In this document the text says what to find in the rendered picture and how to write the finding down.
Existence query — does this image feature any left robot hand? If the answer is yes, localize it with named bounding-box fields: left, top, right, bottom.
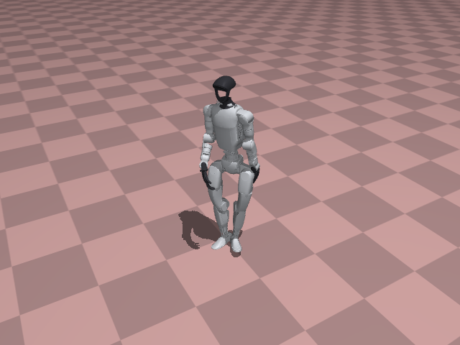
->
left=251, top=167, right=259, bottom=183

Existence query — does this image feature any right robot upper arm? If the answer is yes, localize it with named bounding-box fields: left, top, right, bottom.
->
left=203, top=104, right=216, bottom=143

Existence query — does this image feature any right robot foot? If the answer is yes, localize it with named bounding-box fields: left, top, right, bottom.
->
left=211, top=231, right=232, bottom=249

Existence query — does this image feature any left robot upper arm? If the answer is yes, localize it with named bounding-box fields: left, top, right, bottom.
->
left=236, top=109, right=254, bottom=151

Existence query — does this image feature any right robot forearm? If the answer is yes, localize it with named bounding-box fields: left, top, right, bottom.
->
left=199, top=135, right=212, bottom=169

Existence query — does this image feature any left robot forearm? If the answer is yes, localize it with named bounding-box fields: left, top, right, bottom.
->
left=247, top=141, right=260, bottom=171

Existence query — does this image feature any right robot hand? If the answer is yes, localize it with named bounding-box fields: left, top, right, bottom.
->
left=200, top=162, right=215, bottom=190

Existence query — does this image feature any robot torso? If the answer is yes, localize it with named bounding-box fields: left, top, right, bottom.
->
left=211, top=101, right=245, bottom=174

